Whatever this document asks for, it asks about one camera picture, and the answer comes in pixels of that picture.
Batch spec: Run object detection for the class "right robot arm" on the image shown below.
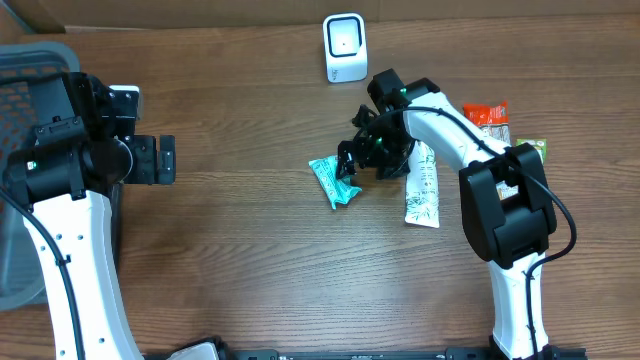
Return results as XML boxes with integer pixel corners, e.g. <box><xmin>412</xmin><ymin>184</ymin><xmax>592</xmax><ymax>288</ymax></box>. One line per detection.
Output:
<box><xmin>336</xmin><ymin>69</ymin><xmax>560</xmax><ymax>359</ymax></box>

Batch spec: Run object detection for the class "green snack pouch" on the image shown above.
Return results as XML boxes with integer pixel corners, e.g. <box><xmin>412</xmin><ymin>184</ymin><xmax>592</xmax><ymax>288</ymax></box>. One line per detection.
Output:
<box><xmin>516</xmin><ymin>138</ymin><xmax>547</xmax><ymax>163</ymax></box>

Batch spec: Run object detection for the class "brown cardboard backdrop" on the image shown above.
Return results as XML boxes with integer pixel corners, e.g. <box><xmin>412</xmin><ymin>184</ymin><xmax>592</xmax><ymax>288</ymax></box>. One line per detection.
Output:
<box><xmin>4</xmin><ymin>0</ymin><xmax>639</xmax><ymax>33</ymax></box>

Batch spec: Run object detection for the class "white barcode scanner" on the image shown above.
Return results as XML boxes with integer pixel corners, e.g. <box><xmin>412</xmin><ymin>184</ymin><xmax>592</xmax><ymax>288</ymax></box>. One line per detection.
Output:
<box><xmin>322</xmin><ymin>12</ymin><xmax>368</xmax><ymax>84</ymax></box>

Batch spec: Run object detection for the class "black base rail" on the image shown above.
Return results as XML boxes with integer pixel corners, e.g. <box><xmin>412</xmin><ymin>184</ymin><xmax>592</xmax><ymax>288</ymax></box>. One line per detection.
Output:
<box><xmin>217</xmin><ymin>346</ymin><xmax>589</xmax><ymax>360</ymax></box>

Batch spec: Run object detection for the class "orange spaghetti packet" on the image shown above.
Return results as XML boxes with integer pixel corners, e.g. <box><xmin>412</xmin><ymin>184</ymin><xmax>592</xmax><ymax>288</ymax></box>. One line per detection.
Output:
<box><xmin>462</xmin><ymin>101</ymin><xmax>521</xmax><ymax>201</ymax></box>

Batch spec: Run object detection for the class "grey plastic shopping basket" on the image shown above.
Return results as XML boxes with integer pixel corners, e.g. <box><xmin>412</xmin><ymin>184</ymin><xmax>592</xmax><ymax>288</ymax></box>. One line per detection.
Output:
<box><xmin>0</xmin><ymin>40</ymin><xmax>124</xmax><ymax>311</ymax></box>

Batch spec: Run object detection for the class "white tube gold cap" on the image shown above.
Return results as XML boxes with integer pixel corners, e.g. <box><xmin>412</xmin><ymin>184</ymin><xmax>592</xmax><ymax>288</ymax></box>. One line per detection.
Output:
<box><xmin>404</xmin><ymin>141</ymin><xmax>440</xmax><ymax>228</ymax></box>

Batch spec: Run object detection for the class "teal snack packet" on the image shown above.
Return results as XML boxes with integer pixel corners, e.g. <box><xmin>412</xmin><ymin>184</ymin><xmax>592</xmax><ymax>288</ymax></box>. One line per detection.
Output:
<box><xmin>308</xmin><ymin>155</ymin><xmax>362</xmax><ymax>210</ymax></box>

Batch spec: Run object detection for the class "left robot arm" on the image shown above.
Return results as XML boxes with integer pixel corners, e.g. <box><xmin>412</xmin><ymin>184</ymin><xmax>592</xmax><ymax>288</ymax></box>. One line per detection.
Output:
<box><xmin>1</xmin><ymin>72</ymin><xmax>176</xmax><ymax>359</ymax></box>

